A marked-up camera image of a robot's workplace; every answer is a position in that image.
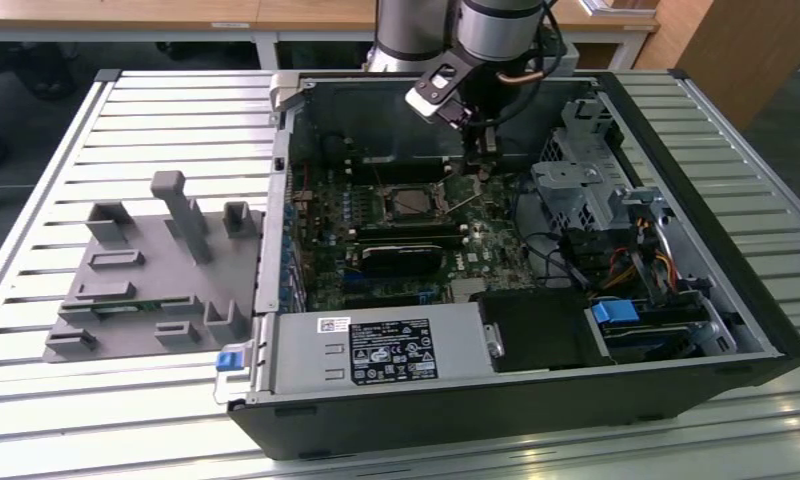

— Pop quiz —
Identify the silver CPU plate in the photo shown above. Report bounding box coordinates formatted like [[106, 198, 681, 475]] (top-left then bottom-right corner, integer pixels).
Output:
[[391, 189, 436, 214]]

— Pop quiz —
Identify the silver power supply unit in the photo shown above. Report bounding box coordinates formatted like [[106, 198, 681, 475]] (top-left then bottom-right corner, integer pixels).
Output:
[[266, 301, 495, 394]]

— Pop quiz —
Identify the black RAM slot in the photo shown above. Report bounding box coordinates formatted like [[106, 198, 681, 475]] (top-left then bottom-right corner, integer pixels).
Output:
[[354, 233, 462, 246], [363, 152, 530, 170], [354, 224, 460, 236]]

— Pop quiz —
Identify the CPU socket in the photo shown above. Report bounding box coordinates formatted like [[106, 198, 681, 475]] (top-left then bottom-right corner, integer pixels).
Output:
[[378, 183, 450, 225]]

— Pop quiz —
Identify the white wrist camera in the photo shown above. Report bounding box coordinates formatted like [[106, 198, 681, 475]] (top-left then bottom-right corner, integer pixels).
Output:
[[403, 62, 476, 129]]

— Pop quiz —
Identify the wooden desk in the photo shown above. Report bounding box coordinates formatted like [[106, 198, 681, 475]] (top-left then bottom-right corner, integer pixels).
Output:
[[0, 0, 662, 71]]

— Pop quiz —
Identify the black wire bundle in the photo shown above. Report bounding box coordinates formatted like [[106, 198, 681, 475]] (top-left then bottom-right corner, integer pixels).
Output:
[[517, 232, 595, 291]]

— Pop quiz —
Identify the grey parts rack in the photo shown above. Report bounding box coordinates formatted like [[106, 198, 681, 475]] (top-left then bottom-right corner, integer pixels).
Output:
[[41, 170, 268, 365]]

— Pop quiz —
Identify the yellow orange wire bundle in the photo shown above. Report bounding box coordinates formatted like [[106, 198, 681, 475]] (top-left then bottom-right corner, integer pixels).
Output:
[[603, 249, 682, 291]]

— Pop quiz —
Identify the wooden cabinet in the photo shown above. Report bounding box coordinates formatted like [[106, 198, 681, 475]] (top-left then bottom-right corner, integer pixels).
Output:
[[633, 0, 800, 131]]

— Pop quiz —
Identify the metal socket cover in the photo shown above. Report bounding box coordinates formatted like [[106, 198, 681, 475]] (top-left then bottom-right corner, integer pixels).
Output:
[[438, 169, 483, 214]]

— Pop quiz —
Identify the blue disk carrier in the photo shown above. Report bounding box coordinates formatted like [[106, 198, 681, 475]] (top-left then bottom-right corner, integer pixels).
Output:
[[591, 298, 641, 329]]

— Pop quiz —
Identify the green motherboard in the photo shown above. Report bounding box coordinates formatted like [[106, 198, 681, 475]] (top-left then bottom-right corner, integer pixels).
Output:
[[286, 159, 535, 311]]

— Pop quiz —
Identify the black PC case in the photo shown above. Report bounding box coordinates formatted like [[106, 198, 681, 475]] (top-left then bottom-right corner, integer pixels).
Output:
[[226, 69, 800, 462]]

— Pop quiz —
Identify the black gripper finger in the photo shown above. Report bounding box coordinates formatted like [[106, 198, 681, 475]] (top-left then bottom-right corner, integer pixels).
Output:
[[483, 124, 500, 171], [464, 127, 482, 174]]

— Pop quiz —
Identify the silver power supply handle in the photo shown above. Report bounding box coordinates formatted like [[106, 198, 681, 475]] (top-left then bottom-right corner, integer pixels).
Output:
[[484, 323, 506, 359]]

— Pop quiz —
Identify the silver chipset heatsink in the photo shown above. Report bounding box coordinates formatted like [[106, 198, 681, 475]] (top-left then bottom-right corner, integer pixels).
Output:
[[450, 278, 488, 301]]

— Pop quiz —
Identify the silver drive cage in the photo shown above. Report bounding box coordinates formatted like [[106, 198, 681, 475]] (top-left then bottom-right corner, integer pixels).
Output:
[[530, 97, 642, 231]]

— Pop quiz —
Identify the black graphics card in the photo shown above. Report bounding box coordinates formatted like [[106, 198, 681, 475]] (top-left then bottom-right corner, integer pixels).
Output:
[[356, 242, 446, 276]]

